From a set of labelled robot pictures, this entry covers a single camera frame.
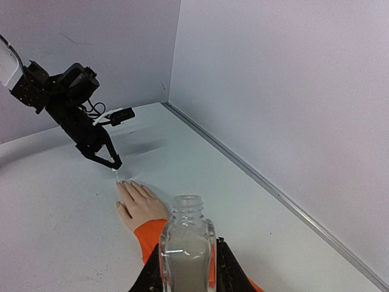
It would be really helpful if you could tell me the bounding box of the aluminium back rail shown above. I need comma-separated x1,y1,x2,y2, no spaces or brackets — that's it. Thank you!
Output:
162,102,388,291

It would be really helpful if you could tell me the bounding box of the clear nail polish bottle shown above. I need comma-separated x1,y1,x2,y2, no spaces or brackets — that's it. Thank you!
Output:
159,195,216,291

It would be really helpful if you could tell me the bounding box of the orange sweatshirt sleeve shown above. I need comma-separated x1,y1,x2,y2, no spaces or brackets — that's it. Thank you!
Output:
134,220,262,291

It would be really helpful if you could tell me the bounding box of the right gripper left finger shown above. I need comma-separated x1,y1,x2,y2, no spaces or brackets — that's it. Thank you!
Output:
129,244,164,292

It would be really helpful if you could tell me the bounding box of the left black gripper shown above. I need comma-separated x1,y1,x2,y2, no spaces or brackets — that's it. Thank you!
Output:
58,106,122,169

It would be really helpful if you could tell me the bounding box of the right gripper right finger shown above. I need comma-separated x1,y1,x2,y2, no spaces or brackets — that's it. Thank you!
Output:
216,237,254,292

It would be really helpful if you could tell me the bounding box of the mannequin hand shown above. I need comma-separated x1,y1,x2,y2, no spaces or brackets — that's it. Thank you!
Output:
116,181,170,232

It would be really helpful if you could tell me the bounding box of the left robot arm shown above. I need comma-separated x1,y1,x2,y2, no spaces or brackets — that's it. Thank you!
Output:
1,37,122,170

